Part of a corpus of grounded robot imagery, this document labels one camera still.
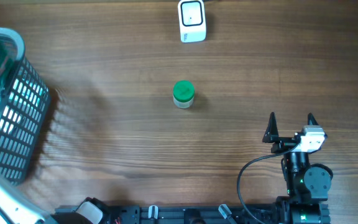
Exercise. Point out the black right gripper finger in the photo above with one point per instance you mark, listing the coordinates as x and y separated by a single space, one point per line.
311 120
271 134

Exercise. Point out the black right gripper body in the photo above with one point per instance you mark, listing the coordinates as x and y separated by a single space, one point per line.
283 144

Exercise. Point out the green lid plastic jar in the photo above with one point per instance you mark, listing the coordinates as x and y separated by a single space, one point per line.
183 94

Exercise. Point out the dark mesh shopping basket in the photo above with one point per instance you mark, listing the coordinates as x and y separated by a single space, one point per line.
23 106

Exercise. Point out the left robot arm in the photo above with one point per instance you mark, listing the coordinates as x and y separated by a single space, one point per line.
16 208

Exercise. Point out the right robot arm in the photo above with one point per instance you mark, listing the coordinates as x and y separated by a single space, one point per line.
307 184

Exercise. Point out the white barcode scanner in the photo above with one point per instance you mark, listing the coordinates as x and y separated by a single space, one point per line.
192 21

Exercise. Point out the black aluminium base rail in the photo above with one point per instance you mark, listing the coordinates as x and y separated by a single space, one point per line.
266 213

